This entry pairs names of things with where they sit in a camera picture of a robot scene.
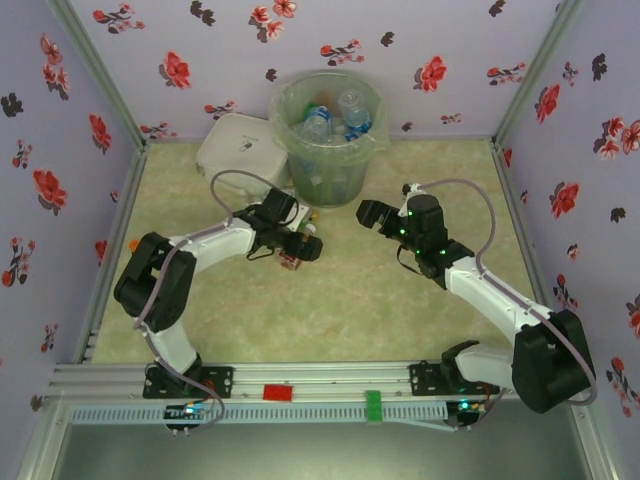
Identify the red label bottle white cap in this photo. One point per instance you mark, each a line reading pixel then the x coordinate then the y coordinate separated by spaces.
pixel 290 261

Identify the clear plastic bottle blue label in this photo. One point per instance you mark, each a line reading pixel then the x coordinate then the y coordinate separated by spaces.
pixel 316 122
pixel 354 112

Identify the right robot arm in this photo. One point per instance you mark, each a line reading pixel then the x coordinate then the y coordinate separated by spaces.
pixel 500 300

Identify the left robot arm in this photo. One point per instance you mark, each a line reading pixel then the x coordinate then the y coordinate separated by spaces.
pixel 160 280

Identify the clear plastic trash bin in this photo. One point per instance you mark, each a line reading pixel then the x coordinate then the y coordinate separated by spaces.
pixel 327 180

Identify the white mesh storage box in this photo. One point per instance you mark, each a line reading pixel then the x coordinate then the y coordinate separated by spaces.
pixel 240 145

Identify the small orange object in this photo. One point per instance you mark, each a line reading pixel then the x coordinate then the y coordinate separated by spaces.
pixel 133 245

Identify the red plastic block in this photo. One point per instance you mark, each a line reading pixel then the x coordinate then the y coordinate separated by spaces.
pixel 278 392

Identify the green plastic block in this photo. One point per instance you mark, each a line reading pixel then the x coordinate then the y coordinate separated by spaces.
pixel 373 407

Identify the right controller board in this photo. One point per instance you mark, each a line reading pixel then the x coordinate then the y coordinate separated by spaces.
pixel 470 412

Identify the controller board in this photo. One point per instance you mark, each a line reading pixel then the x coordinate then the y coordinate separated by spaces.
pixel 190 412
pixel 470 412

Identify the left controller board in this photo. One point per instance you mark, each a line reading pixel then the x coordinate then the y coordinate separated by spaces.
pixel 190 412

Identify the grey metal front panel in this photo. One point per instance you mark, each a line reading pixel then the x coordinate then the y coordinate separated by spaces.
pixel 320 452

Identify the aluminium side frame rail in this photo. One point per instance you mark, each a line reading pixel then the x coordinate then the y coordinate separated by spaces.
pixel 112 250
pixel 520 225

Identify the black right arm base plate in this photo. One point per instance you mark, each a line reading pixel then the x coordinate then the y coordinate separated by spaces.
pixel 425 380

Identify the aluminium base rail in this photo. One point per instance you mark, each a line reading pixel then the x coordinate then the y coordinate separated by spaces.
pixel 320 375

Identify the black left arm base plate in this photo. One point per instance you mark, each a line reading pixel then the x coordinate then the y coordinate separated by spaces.
pixel 220 382

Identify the aluminium frame post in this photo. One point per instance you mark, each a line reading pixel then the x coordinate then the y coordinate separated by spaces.
pixel 95 70
pixel 540 70

